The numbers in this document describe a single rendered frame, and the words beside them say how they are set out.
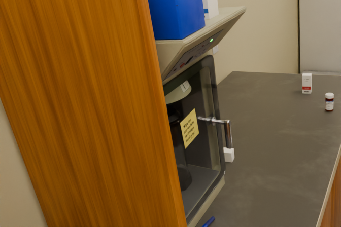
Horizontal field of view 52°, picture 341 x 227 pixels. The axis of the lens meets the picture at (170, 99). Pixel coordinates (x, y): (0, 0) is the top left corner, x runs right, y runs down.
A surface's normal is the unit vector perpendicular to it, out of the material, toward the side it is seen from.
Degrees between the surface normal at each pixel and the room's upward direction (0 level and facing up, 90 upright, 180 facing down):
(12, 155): 90
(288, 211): 0
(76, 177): 90
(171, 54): 90
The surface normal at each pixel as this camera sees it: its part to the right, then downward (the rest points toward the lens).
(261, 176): -0.15, -0.91
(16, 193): 0.84, 0.08
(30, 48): -0.52, 0.40
